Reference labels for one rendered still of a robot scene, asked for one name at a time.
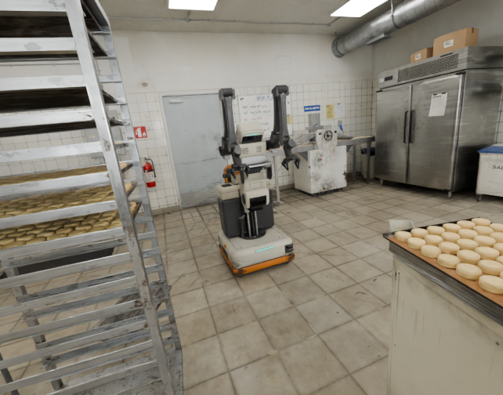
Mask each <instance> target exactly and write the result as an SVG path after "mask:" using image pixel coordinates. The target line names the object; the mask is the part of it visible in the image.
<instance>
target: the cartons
mask: <svg viewBox="0 0 503 395"><path fill-rule="evenodd" d="M478 33H479V29H478V28H474V27H465V28H463V29H461V30H458V31H454V32H451V33H449V34H445V35H443V36H440V37H438V38H434V43H433V47H429V48H425V49H423V50H420V51H418V52H416V53H414V54H411V63H414V62H418V61H420V60H424V59H428V58H430V57H433V56H438V55H440V54H443V53H448V52H450V51H454V50H456V49H460V48H464V47H466V46H477V41H478Z"/></svg>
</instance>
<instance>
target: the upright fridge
mask: <svg viewBox="0 0 503 395"><path fill-rule="evenodd" d="M502 83H503V46H466V47H464V48H460V49H456V50H454V51H450V52H448V53H443V54H440V55H438V56H433V57H430V58H428V59H424V60H420V61H418V62H414V63H410V64H407V65H404V66H402V67H397V68H394V69H392V70H388V71H384V72H382V73H378V89H379V90H378V91H376V121H375V177H374V179H381V186H383V180H389V181H394V182H398V183H407V184H411V185H416V186H421V187H429V188H434V189H438V190H444V191H447V196H448V198H447V199H448V200H450V199H451V193H452V192H454V191H457V190H463V189H466V188H470V187H474V186H476V184H477V176H478V168H479V153H477V151H478V150H482V149H483V148H486V147H489V146H492V145H494V137H495V131H496V126H497V120H498V110H499V104H500V98H501V89H502V86H500V84H502ZM442 92H447V102H446V107H445V112H444V115H442V116H429V112H430V107H431V101H432V95H433V94H441V93H442Z"/></svg>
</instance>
